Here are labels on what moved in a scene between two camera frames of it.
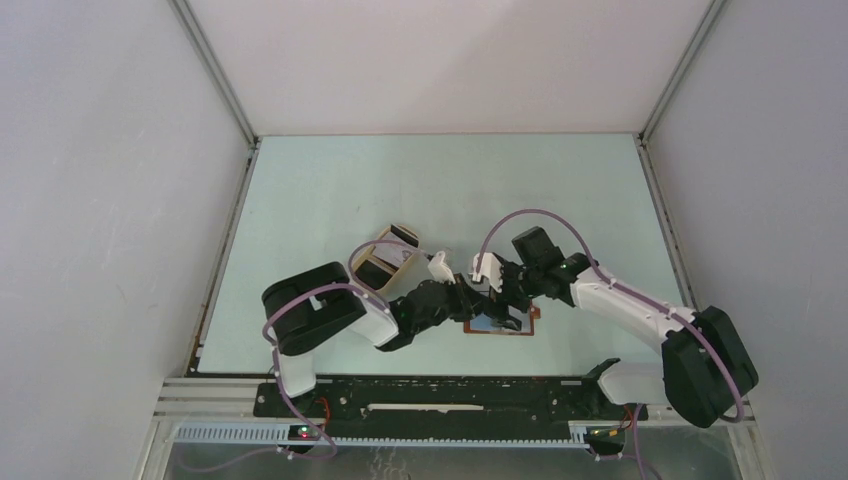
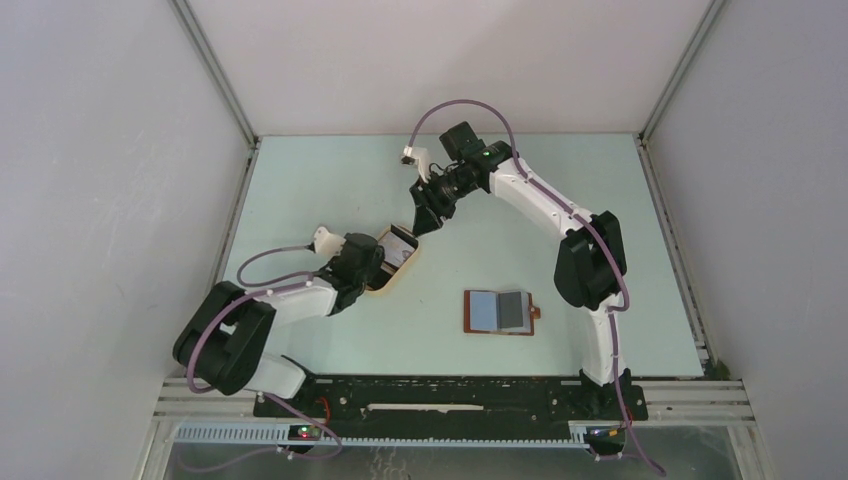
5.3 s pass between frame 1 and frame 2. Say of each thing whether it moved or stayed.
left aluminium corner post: stayed
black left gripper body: moved
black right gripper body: moved
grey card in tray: stayed
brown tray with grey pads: stayed
